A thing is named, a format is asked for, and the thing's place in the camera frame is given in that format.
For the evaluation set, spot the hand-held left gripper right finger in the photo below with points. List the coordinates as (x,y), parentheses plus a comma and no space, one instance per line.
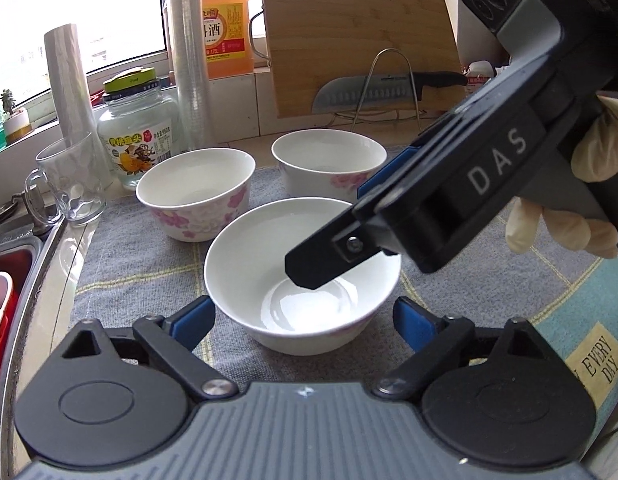
(411,322)

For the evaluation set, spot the white bowl pink floral print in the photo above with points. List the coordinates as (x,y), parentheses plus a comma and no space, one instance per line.
(189,185)
(319,152)

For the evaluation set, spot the clear glass mug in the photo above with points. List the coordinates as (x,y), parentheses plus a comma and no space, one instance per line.
(74,180)

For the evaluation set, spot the glass jar green lid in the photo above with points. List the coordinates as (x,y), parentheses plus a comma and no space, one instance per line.
(139,125)

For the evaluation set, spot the clear plastic wrap roll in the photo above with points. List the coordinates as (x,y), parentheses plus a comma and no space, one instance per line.
(66,75)

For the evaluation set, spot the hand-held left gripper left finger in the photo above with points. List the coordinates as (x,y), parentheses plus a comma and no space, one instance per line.
(194,322)

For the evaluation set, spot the small potted plant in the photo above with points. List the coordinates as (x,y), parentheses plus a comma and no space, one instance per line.
(16,122)

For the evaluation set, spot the orange cooking wine jug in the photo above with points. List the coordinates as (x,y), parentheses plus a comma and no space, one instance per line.
(226,35)

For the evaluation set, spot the white ceramic bowl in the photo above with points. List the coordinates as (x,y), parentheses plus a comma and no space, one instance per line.
(249,260)

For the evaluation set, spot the grey checked table mat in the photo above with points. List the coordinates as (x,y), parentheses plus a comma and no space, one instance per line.
(139,270)

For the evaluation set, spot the red basin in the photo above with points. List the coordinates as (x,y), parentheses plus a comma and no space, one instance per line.
(9,265)

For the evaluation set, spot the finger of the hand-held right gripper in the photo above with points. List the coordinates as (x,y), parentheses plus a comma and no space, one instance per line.
(319,265)
(384,175)

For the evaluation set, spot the person's right hand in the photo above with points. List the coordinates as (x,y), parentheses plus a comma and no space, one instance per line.
(604,140)

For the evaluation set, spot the stack of clear plastic cups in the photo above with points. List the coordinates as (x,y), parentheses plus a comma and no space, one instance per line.
(189,60)

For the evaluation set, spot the bamboo cutting board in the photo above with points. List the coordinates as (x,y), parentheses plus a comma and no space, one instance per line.
(349,20)

